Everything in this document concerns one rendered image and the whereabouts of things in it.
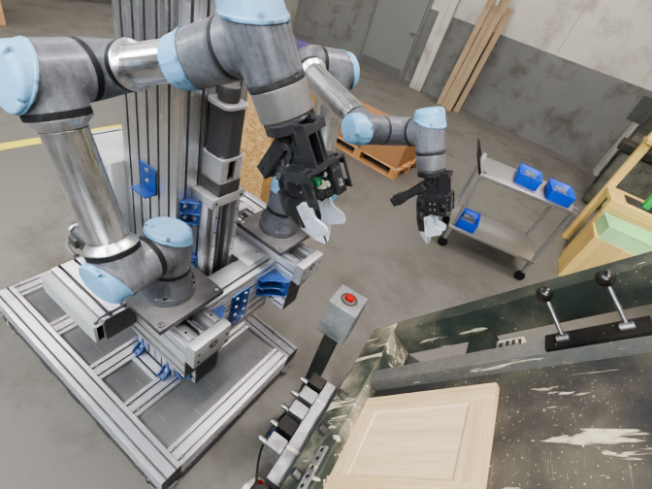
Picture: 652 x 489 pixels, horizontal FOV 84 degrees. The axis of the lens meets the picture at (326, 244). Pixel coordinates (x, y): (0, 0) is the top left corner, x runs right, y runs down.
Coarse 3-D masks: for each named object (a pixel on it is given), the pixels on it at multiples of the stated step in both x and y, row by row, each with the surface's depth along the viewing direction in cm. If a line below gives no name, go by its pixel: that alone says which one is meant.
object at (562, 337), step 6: (540, 288) 83; (546, 288) 83; (540, 294) 83; (546, 294) 82; (552, 294) 82; (540, 300) 84; (546, 300) 83; (552, 312) 82; (552, 318) 83; (558, 324) 82; (558, 330) 82; (558, 336) 81; (564, 336) 80
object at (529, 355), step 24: (648, 336) 70; (432, 360) 106; (456, 360) 99; (480, 360) 93; (504, 360) 88; (528, 360) 85; (552, 360) 82; (576, 360) 80; (384, 384) 113; (408, 384) 108
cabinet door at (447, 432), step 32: (480, 384) 89; (384, 416) 100; (416, 416) 93; (448, 416) 86; (480, 416) 80; (352, 448) 96; (384, 448) 90; (416, 448) 84; (448, 448) 78; (480, 448) 73; (352, 480) 86; (384, 480) 81; (416, 480) 76; (448, 480) 71; (480, 480) 67
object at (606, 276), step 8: (600, 272) 76; (608, 272) 75; (600, 280) 76; (608, 280) 75; (608, 288) 76; (616, 304) 75; (624, 312) 74; (624, 320) 74; (632, 320) 73; (624, 328) 73; (632, 328) 72
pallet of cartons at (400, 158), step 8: (376, 112) 496; (352, 152) 474; (360, 152) 461; (368, 152) 454; (376, 152) 447; (384, 152) 441; (392, 152) 436; (400, 152) 430; (408, 152) 447; (360, 160) 465; (368, 160) 468; (384, 160) 446; (392, 160) 440; (400, 160) 435; (408, 160) 468; (376, 168) 457; (392, 168) 443; (400, 168) 446; (408, 168) 473; (392, 176) 446
